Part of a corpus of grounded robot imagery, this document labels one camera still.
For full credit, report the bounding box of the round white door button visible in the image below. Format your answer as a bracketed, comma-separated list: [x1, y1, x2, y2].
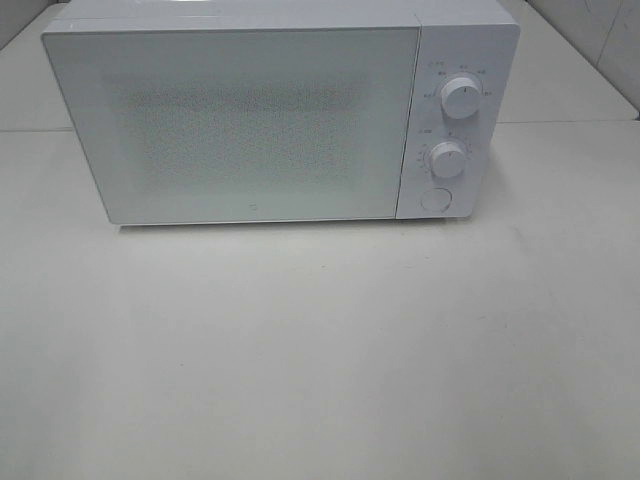
[420, 187, 452, 214]

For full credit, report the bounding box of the white microwave door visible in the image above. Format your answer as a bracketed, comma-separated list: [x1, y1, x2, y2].
[43, 28, 418, 225]

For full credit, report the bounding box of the white timer knob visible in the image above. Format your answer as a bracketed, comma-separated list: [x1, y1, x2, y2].
[426, 141, 467, 179]

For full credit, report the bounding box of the upper white power knob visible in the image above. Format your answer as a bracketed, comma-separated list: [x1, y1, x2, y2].
[439, 72, 483, 120]

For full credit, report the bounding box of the white microwave oven body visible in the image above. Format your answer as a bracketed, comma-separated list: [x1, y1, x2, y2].
[41, 1, 520, 220]

